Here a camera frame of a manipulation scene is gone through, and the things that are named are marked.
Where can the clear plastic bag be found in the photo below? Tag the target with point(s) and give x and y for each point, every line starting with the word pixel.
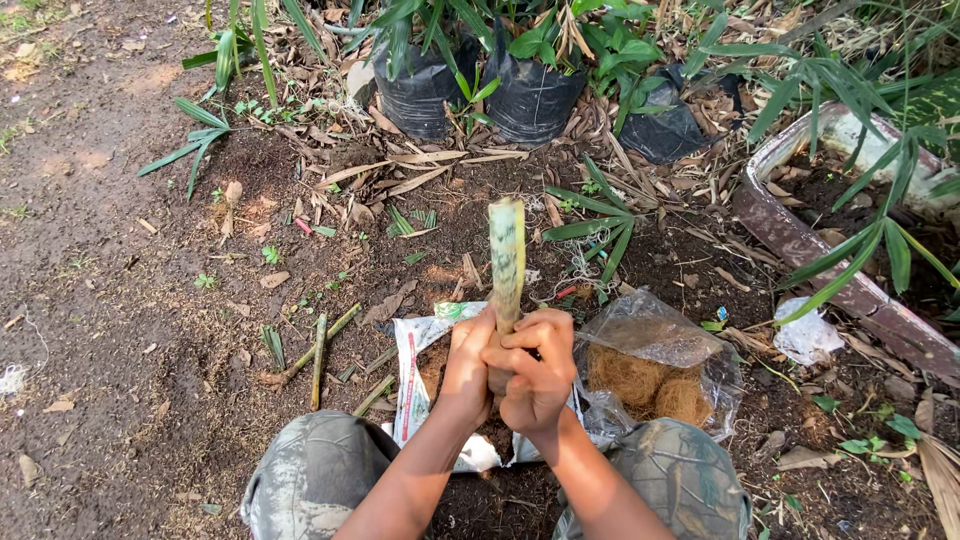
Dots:
pixel 652 326

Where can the person's camouflage trousers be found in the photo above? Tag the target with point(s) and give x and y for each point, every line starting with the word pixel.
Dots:
pixel 315 480

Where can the long thin green stem piece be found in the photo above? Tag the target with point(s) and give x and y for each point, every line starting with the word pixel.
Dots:
pixel 322 341

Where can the brown coconut fibre clump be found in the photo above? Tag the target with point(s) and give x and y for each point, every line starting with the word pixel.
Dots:
pixel 637 379

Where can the weathered white trough planter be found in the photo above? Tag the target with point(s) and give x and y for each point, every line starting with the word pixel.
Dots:
pixel 795 244

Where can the broad-leaf green plant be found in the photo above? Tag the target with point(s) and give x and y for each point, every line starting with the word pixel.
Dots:
pixel 622 49

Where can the person's left hand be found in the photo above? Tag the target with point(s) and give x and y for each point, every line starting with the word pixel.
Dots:
pixel 463 371

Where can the short green stem piece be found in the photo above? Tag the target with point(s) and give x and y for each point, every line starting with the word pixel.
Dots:
pixel 373 396

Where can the crumpled white plastic scrap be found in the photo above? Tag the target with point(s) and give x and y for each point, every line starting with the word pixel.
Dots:
pixel 806 334

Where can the pink plastic bit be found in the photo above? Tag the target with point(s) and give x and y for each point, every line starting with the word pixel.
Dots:
pixel 303 226

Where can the white printed plastic soil bag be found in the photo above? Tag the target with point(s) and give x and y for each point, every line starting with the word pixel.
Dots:
pixel 412 360

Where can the person's right hand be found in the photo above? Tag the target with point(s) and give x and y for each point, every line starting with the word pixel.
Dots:
pixel 544 382

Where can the crumpled black plastic grow bag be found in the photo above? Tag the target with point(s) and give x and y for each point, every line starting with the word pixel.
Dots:
pixel 667 127

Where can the palm plant with long leaves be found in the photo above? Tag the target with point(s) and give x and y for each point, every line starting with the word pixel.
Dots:
pixel 855 86

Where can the narrow-leaf green plant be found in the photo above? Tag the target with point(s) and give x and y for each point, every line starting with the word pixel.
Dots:
pixel 420 22

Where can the thick pale green stem cutting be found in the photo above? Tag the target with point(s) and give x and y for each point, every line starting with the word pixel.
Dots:
pixel 507 255

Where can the small palm seedling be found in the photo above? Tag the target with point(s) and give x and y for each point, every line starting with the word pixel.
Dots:
pixel 600 214
pixel 196 135

